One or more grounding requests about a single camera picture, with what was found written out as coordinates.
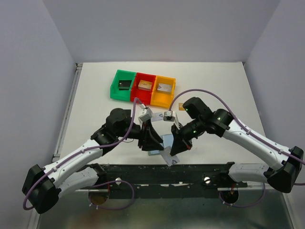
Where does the sage green card holder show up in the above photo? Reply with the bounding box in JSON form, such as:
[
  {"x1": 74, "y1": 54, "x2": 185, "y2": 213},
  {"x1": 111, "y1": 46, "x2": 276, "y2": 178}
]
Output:
[{"x1": 147, "y1": 134, "x2": 174, "y2": 157}]

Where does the silver VIP card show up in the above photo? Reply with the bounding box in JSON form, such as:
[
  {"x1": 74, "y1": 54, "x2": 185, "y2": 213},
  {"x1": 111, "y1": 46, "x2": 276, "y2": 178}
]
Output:
[
  {"x1": 151, "y1": 112, "x2": 163, "y2": 122},
  {"x1": 159, "y1": 146, "x2": 180, "y2": 167}
]

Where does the gold VIP card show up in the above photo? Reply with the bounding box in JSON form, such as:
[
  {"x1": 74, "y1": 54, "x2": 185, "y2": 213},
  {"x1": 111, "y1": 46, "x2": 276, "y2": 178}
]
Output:
[{"x1": 179, "y1": 103, "x2": 185, "y2": 111}]

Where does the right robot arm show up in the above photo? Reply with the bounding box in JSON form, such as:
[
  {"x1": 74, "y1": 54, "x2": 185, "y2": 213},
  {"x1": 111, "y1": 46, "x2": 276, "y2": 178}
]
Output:
[{"x1": 164, "y1": 97, "x2": 304, "y2": 193}]

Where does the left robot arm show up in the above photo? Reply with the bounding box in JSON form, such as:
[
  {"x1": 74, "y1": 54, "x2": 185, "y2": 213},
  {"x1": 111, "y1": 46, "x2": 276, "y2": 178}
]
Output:
[{"x1": 22, "y1": 107, "x2": 164, "y2": 214}]

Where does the silver card stack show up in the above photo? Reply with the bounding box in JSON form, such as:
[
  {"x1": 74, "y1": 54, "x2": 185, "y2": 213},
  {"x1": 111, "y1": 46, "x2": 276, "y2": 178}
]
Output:
[{"x1": 157, "y1": 83, "x2": 173, "y2": 94}]

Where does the tan card stack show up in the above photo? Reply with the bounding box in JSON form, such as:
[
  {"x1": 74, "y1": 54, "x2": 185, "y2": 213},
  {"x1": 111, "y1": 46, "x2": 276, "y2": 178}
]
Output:
[{"x1": 138, "y1": 80, "x2": 152, "y2": 91}]

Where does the black card stack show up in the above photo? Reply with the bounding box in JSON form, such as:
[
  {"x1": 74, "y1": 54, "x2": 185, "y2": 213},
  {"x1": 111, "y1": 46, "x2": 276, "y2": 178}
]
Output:
[{"x1": 118, "y1": 80, "x2": 132, "y2": 91}]

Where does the yellow plastic bin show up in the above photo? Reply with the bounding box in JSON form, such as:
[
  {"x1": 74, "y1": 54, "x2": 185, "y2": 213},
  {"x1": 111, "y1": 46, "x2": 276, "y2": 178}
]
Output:
[{"x1": 150, "y1": 75, "x2": 176, "y2": 108}]

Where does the red plastic bin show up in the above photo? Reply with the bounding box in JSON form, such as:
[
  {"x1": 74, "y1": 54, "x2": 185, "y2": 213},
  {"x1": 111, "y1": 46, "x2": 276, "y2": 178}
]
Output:
[{"x1": 130, "y1": 73, "x2": 156, "y2": 105}]

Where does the green plastic bin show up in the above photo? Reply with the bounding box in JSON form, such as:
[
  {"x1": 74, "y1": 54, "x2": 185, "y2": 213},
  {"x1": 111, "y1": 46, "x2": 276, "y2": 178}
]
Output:
[{"x1": 110, "y1": 70, "x2": 136, "y2": 102}]

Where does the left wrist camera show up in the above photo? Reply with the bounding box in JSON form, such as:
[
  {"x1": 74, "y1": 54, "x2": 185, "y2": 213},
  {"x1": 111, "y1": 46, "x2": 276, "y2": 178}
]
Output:
[{"x1": 138, "y1": 104, "x2": 153, "y2": 124}]

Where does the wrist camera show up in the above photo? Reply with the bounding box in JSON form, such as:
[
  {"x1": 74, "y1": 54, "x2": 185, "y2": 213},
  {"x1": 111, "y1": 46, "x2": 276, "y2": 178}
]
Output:
[
  {"x1": 138, "y1": 104, "x2": 153, "y2": 124},
  {"x1": 163, "y1": 110, "x2": 181, "y2": 129}
]

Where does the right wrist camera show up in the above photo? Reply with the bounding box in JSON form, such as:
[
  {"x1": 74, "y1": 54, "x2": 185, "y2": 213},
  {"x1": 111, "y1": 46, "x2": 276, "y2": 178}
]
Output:
[{"x1": 163, "y1": 110, "x2": 181, "y2": 129}]

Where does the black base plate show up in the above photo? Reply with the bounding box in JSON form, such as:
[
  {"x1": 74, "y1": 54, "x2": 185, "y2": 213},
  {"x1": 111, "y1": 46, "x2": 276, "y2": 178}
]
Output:
[{"x1": 49, "y1": 164, "x2": 257, "y2": 200}]

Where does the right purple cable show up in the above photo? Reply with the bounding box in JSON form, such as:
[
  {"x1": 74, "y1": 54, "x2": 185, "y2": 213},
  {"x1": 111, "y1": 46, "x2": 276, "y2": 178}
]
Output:
[{"x1": 168, "y1": 89, "x2": 305, "y2": 208}]

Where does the purple cable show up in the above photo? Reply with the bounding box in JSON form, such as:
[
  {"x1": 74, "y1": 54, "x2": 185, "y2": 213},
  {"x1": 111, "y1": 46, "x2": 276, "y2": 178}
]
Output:
[
  {"x1": 22, "y1": 97, "x2": 146, "y2": 211},
  {"x1": 168, "y1": 89, "x2": 305, "y2": 208}
]

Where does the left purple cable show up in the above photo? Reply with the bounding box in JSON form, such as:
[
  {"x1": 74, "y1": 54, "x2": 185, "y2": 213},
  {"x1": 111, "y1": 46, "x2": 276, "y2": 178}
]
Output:
[{"x1": 22, "y1": 97, "x2": 146, "y2": 211}]

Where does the aluminium frame rail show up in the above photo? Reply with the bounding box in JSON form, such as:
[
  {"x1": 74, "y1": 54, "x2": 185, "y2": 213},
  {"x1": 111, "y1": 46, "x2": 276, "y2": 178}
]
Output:
[{"x1": 51, "y1": 62, "x2": 83, "y2": 163}]

